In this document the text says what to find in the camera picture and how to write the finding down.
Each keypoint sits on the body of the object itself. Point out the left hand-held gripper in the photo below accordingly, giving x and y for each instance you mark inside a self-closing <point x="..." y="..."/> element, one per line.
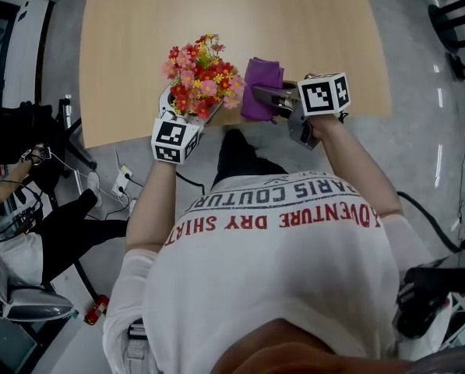
<point x="170" y="138"/>

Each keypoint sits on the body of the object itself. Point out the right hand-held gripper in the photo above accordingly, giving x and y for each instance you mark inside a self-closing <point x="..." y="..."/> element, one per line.
<point x="321" y="94"/>

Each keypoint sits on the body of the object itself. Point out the potted red orange flowers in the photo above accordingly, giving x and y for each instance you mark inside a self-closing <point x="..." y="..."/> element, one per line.
<point x="201" y="84"/>

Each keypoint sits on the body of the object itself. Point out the purple cloth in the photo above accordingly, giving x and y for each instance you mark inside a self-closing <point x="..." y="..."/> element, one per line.
<point x="261" y="72"/>

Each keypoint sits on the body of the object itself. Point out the person's left forearm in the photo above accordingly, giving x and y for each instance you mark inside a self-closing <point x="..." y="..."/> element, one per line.
<point x="150" y="209"/>

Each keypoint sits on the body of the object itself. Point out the person's right forearm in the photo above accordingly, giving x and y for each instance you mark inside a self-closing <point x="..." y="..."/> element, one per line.
<point x="356" y="166"/>

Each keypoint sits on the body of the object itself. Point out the person's black trousers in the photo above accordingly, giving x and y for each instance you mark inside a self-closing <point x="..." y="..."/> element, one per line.
<point x="240" y="158"/>

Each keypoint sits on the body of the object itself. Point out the white power strip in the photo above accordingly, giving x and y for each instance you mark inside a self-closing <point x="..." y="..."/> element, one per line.
<point x="121" y="181"/>

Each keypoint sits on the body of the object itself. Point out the black office chair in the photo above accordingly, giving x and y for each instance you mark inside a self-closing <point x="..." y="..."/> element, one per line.
<point x="6" y="131"/>

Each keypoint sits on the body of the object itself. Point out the person's white printed shirt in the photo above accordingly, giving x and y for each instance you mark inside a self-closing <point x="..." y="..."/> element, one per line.
<point x="271" y="286"/>

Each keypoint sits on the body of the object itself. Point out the red fire extinguisher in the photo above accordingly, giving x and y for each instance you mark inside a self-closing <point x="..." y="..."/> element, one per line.
<point x="96" y="310"/>

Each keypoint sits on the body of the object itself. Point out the silver stool seat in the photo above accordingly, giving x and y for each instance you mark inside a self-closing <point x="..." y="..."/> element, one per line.
<point x="37" y="306"/>

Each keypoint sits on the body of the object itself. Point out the black harness gear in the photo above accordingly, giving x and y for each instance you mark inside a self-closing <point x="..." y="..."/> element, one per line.
<point x="419" y="318"/>

